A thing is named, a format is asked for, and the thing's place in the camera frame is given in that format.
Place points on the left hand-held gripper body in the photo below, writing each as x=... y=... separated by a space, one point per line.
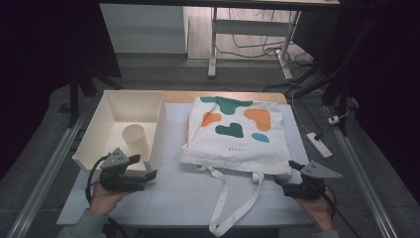
x=114 y=177

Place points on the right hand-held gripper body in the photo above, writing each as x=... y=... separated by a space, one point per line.
x=308 y=188

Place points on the white cup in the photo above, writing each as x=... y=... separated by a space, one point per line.
x=137 y=140

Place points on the white plastic storage box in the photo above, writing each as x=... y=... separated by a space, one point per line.
x=99 y=145

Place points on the white tote bag colourful patches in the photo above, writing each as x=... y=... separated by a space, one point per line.
x=231 y=152

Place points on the person's right hand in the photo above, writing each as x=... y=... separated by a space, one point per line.
x=320 y=211

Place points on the person's left hand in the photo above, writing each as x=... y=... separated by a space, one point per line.
x=102 y=201

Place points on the white power strip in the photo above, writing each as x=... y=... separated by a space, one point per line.
x=318 y=144

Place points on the small white plug adapter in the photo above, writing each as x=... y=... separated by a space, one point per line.
x=334 y=120

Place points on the black metal stand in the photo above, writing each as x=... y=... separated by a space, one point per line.
x=343 y=82
x=74 y=99

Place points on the dark curtain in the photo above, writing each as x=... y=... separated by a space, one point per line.
x=33 y=66
x=393 y=82

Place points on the white cabinet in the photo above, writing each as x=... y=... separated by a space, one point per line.
x=142 y=28

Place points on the aluminium floor rail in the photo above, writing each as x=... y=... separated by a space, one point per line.
x=363 y=178
x=43 y=178

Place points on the white desk frame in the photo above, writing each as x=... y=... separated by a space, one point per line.
x=246 y=27

